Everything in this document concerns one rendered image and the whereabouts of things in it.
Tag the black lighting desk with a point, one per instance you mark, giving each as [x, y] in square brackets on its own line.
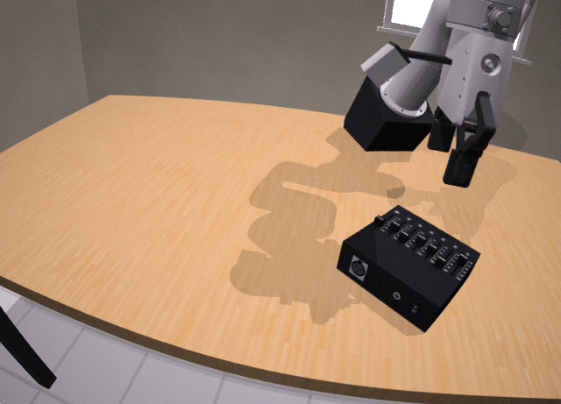
[395, 262]

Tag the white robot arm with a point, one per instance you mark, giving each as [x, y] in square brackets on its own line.
[417, 77]

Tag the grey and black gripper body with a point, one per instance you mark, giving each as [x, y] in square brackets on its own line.
[470, 50]

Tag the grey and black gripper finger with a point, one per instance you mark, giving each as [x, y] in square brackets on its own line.
[463, 160]
[441, 133]

